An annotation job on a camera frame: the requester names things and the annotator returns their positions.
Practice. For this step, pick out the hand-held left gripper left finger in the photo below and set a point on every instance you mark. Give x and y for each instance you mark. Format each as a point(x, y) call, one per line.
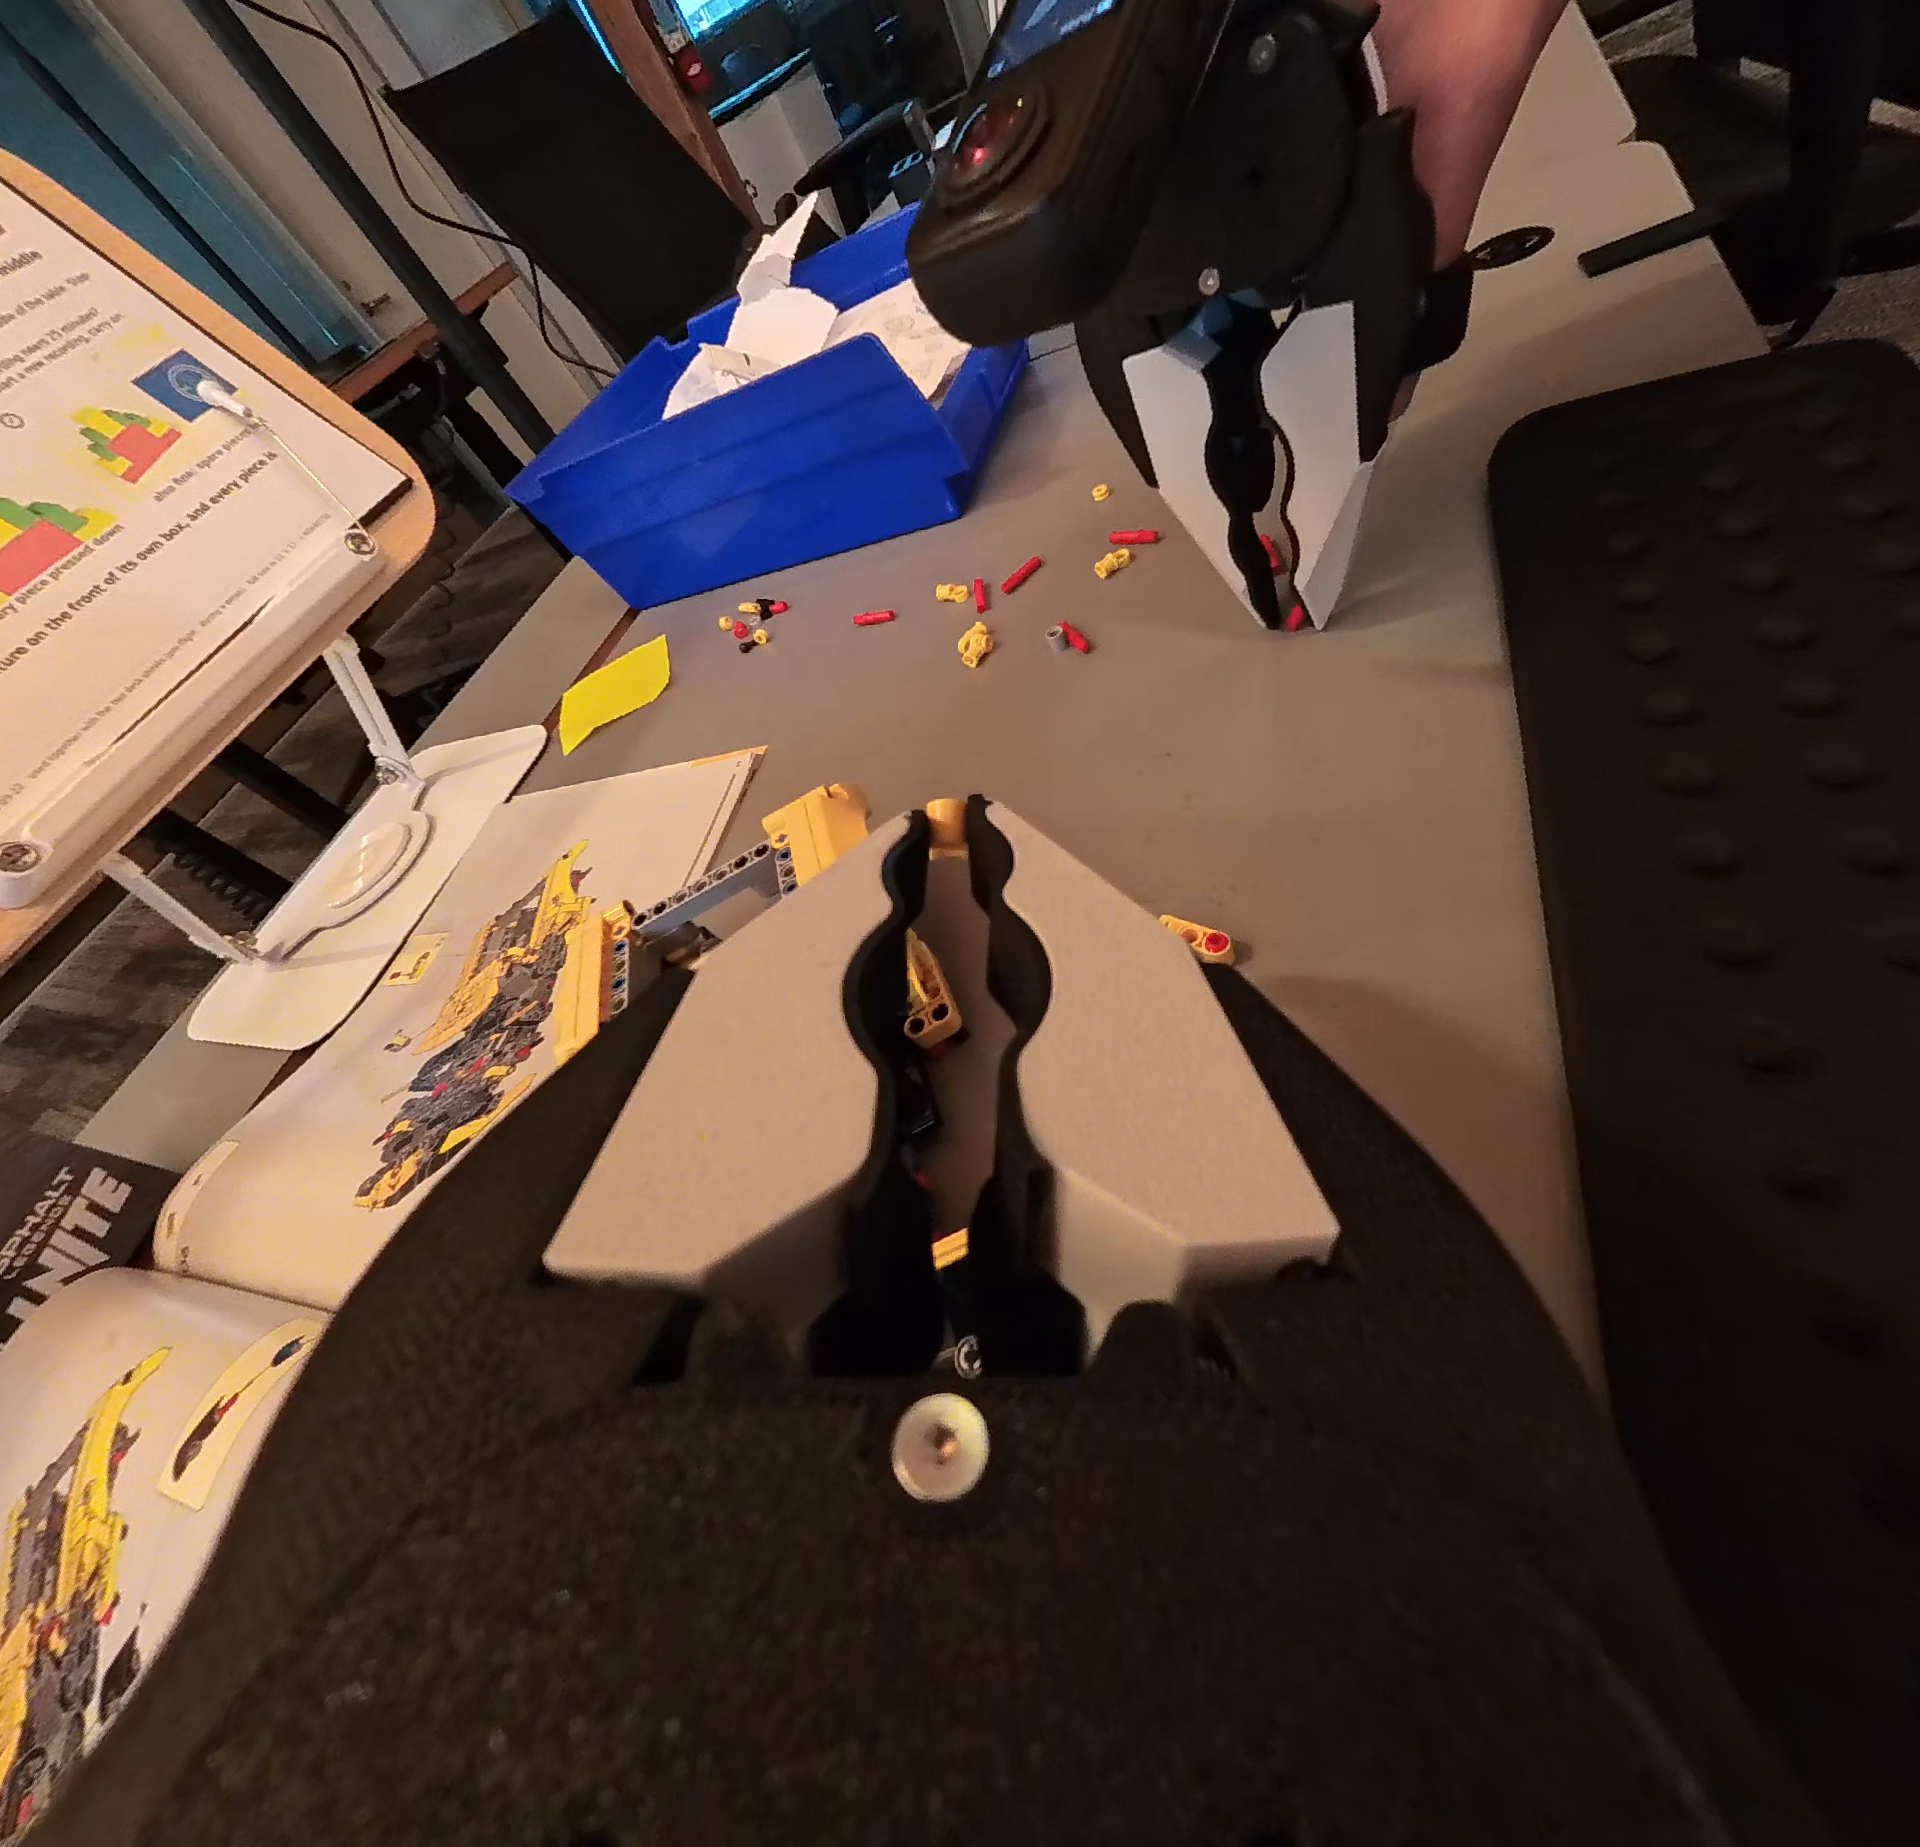
point(721, 1128)

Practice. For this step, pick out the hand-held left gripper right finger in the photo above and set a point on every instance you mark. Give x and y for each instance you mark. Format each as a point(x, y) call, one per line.
point(1170, 1128)

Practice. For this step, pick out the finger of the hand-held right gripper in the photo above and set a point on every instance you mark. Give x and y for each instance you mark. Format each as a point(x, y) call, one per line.
point(1170, 439)
point(1327, 439)

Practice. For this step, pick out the yellow toy brick car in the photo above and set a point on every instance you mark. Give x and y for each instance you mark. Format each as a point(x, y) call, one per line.
point(818, 820)

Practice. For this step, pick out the person's right forearm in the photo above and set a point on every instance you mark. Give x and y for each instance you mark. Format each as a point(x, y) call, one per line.
point(1455, 63)

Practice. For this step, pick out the grey desk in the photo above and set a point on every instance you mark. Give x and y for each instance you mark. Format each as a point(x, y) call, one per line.
point(1276, 768)

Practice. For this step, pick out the scattered small brick pieces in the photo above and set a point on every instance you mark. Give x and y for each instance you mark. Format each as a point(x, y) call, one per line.
point(975, 644)

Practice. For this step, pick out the open instruction booklet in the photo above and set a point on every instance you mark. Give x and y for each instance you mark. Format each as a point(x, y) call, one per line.
point(646, 813)

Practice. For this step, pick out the crumpled white paper bags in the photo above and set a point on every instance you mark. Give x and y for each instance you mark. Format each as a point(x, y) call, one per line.
point(781, 309)

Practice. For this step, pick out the blue storage bin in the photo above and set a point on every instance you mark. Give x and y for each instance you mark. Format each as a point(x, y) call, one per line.
point(751, 483)

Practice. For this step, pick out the yellow paper note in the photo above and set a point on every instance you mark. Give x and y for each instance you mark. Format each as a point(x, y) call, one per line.
point(615, 694)

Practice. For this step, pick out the brown wooden pillar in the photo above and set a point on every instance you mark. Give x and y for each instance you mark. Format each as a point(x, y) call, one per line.
point(646, 48)

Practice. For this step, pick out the black perforated mat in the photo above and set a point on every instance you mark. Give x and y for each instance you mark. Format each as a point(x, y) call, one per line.
point(1725, 979)

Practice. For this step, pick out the toy car set box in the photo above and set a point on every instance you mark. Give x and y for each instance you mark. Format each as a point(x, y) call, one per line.
point(67, 1218)

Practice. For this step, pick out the black metal pole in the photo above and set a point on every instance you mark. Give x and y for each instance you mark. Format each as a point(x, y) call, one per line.
point(300, 138)

